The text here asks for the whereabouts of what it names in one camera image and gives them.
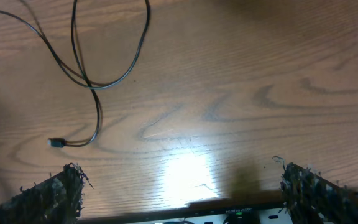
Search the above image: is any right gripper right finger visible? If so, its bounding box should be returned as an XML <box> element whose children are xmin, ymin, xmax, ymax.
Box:
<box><xmin>273</xmin><ymin>156</ymin><xmax>358</xmax><ymax>224</ymax></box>

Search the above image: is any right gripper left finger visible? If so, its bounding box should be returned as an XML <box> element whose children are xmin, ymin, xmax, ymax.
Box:
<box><xmin>0</xmin><ymin>163</ymin><xmax>90</xmax><ymax>224</ymax></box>

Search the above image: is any black usb-a cable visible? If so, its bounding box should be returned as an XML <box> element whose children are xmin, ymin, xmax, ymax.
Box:
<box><xmin>0</xmin><ymin>0</ymin><xmax>152</xmax><ymax>149</ymax></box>

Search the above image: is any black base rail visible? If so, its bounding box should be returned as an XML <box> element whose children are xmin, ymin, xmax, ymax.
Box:
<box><xmin>79</xmin><ymin>200</ymin><xmax>292</xmax><ymax>224</ymax></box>

